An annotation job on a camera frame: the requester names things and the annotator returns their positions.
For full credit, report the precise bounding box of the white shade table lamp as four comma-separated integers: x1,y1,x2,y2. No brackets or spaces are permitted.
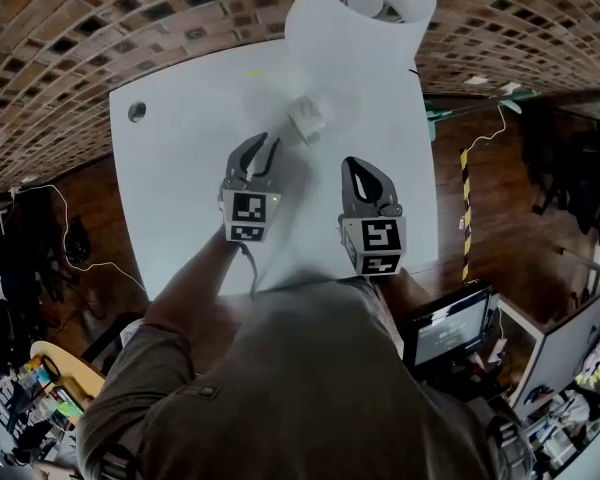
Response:
284,0,438,107

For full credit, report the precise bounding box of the white table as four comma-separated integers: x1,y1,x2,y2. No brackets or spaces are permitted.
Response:
108,37,441,302

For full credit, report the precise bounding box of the person's grey shirt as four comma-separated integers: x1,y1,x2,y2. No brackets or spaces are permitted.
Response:
76,276,537,480

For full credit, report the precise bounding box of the black office chair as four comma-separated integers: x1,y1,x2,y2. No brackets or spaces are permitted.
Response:
521,101,600,245

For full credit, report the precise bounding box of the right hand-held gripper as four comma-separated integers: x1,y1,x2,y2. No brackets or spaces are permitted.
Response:
336,155,408,278

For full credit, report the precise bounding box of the yellow black striped floor strip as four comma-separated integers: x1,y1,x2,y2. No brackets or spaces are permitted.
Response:
458,147,475,283

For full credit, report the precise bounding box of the long white cable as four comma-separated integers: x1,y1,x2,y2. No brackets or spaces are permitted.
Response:
8,181,150,295

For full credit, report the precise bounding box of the white power cable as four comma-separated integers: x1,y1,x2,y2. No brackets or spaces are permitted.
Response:
466,103,508,153

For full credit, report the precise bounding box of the black computer monitor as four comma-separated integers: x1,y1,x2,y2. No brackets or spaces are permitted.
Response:
402,286,497,370

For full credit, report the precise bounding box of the round wooden table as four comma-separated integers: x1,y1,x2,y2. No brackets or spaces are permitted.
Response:
28,339,107,412

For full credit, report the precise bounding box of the green mop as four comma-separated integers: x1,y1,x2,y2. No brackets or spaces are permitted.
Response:
423,86,542,143

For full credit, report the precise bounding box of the person's right forearm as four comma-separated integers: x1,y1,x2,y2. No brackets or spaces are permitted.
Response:
376,273,407,357

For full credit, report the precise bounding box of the person's left forearm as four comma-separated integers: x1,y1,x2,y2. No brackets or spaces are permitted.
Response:
143,225,245,342

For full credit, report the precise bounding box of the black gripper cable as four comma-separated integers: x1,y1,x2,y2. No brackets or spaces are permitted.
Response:
238,244,260,298

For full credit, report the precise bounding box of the white partition cabinet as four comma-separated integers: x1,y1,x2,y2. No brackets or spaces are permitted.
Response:
496,266,600,409

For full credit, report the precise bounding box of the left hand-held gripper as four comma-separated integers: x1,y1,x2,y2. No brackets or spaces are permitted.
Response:
216,131,282,244

